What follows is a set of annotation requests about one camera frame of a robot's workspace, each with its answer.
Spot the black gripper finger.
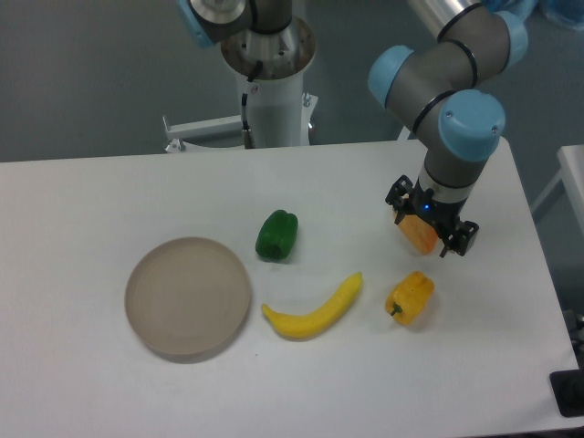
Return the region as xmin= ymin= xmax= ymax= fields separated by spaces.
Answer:
xmin=438 ymin=220 xmax=479 ymax=256
xmin=385 ymin=175 xmax=416 ymax=224

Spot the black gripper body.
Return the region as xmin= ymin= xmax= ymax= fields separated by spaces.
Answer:
xmin=407 ymin=179 xmax=464 ymax=233

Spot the orange pepper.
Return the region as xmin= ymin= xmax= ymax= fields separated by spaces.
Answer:
xmin=398 ymin=215 xmax=438 ymax=256

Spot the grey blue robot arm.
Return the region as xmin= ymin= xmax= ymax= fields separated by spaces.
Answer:
xmin=177 ymin=1 xmax=528 ymax=255

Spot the yellow bell pepper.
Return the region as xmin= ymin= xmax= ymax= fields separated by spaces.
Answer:
xmin=385 ymin=271 xmax=434 ymax=326

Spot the green bell pepper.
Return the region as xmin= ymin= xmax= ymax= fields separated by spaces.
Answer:
xmin=255 ymin=210 xmax=298 ymax=261

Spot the white side table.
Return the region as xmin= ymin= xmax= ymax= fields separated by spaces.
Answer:
xmin=529 ymin=144 xmax=583 ymax=222

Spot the yellow banana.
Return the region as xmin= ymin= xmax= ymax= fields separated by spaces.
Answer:
xmin=261 ymin=272 xmax=363 ymax=340

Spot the black device at edge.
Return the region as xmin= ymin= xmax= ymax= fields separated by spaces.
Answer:
xmin=549 ymin=370 xmax=583 ymax=418

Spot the beige round plate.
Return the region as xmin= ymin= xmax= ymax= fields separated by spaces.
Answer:
xmin=124 ymin=237 xmax=252 ymax=362

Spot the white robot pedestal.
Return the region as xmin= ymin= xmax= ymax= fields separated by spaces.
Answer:
xmin=164 ymin=16 xmax=318 ymax=153

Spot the black cable on pedestal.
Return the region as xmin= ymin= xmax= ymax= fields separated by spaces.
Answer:
xmin=240 ymin=60 xmax=264 ymax=150

